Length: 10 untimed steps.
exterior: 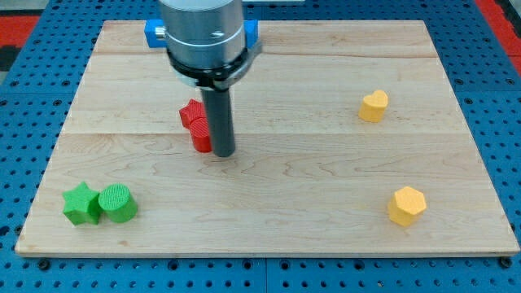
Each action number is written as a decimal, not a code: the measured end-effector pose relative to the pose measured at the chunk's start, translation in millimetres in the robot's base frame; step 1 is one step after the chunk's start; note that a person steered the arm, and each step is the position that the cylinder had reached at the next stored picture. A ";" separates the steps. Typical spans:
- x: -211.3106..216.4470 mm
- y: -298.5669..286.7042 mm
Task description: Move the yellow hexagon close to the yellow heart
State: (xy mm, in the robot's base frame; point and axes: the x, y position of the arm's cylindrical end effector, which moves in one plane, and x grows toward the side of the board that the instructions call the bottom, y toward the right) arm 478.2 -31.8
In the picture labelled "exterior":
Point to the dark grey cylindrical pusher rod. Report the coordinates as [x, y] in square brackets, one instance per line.
[218, 110]

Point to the blue block behind arm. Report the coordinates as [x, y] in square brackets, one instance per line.
[154, 33]

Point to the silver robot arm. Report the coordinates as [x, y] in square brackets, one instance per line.
[211, 46]

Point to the yellow heart block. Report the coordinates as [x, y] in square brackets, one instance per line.
[373, 106]

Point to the yellow hexagon block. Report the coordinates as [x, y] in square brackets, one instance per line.
[406, 206]

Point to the red star block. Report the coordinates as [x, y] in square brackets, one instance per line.
[191, 112]

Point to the red cylinder block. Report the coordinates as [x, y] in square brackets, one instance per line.
[200, 135]

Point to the wooden board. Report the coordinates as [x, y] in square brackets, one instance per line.
[309, 177]

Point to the green cylinder block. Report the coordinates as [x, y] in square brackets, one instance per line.
[118, 203]

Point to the green star block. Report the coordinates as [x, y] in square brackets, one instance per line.
[81, 205]

